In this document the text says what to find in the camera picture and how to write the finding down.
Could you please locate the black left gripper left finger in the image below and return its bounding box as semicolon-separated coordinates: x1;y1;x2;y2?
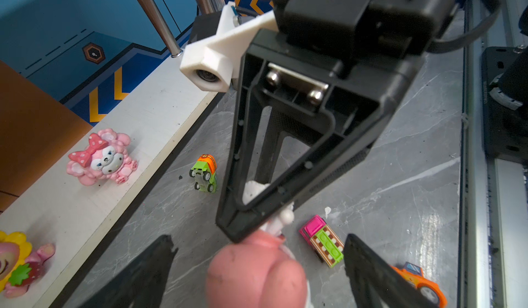
81;235;178;308

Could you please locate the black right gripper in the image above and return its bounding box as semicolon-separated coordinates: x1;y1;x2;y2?
269;0;456;60

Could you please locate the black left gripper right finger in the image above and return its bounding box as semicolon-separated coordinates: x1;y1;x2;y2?
343;234;434;307

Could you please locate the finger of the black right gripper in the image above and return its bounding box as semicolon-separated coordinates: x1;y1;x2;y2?
216;29;425;243
254;108;314;184

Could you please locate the pink round head doll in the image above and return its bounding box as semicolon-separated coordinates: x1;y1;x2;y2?
206;203;313;307

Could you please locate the yellow flower doll toy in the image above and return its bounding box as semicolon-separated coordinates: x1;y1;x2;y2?
1;231;56;298

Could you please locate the pink sheep toy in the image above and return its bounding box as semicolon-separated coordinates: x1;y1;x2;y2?
66;129;138;186

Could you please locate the white two-tier shelf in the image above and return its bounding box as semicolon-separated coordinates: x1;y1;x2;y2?
1;56;215;307

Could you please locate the orange toy race car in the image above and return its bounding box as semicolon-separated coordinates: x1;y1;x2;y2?
392;262;448;308

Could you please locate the pink green toy car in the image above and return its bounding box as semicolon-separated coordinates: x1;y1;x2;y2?
298;215;344;268

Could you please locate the green orange toy truck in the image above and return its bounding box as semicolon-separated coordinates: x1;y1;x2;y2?
189;154;217;193

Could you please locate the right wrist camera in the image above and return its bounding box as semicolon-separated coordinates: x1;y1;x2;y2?
180;2;279;93

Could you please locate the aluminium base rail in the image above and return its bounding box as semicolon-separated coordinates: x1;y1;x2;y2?
457;0;527;307

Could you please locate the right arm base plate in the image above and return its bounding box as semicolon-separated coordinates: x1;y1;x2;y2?
481;47;527;165

